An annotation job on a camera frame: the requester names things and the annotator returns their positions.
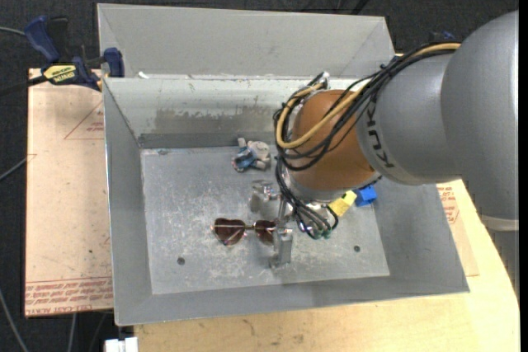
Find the grey and blue toy animal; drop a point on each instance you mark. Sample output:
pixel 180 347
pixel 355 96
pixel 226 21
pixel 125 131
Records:
pixel 253 156

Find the heart-shaped brown sunglasses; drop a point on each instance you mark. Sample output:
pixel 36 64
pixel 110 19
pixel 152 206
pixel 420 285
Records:
pixel 229 231

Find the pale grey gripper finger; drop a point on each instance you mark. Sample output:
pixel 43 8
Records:
pixel 260 200
pixel 282 249

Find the grey metal bin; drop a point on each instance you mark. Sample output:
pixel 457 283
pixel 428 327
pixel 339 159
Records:
pixel 206 198

